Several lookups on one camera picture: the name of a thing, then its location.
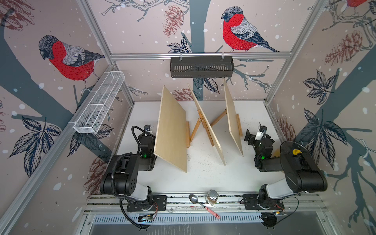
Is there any plywood board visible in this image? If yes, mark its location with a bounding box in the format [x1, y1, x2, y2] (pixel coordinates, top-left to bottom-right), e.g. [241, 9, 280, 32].
[154, 87, 188, 172]
[222, 78, 244, 157]
[188, 85, 226, 166]

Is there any wooden easel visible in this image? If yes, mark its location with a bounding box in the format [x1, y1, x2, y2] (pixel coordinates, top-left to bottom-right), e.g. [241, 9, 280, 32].
[186, 121, 191, 148]
[189, 109, 227, 146]
[236, 114, 243, 137]

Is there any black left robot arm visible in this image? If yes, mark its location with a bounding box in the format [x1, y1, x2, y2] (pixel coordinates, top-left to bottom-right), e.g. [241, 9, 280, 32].
[99, 125, 157, 211]

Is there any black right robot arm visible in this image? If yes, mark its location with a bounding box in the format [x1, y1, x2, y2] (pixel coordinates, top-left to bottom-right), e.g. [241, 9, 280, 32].
[244, 125, 328, 210]

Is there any yellow pot black lid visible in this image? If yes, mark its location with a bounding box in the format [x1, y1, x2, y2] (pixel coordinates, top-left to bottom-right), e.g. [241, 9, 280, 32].
[272, 141, 313, 163]

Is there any small metal cup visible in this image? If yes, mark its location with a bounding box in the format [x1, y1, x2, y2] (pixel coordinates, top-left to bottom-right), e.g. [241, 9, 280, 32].
[206, 190, 219, 206]

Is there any black hanging basket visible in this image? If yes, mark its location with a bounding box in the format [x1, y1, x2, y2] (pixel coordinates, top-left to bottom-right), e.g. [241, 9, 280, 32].
[170, 56, 235, 78]

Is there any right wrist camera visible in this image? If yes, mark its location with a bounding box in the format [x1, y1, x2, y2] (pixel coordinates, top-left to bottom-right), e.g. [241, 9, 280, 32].
[255, 124, 267, 141]

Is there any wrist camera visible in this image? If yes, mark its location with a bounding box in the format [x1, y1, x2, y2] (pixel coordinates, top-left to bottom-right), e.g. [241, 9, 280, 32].
[144, 124, 152, 133]
[255, 124, 267, 141]

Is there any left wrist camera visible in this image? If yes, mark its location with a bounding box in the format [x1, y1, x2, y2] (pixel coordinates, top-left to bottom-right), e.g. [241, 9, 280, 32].
[144, 124, 152, 133]

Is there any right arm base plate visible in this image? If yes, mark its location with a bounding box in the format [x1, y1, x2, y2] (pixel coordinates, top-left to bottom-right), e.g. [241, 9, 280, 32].
[242, 194, 285, 211]

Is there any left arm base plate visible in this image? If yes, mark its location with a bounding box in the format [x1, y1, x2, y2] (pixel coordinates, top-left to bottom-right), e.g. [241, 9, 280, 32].
[126, 195, 167, 212]

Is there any white wire mesh basket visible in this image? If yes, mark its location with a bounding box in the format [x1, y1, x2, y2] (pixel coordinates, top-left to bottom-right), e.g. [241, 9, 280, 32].
[73, 71, 125, 134]

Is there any metal spoon red handle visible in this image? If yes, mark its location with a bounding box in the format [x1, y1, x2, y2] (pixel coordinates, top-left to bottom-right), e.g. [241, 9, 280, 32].
[189, 194, 221, 220]

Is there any horizontal aluminium rail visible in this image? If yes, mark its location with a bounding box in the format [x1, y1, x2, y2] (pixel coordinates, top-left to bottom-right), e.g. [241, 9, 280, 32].
[110, 52, 292, 61]

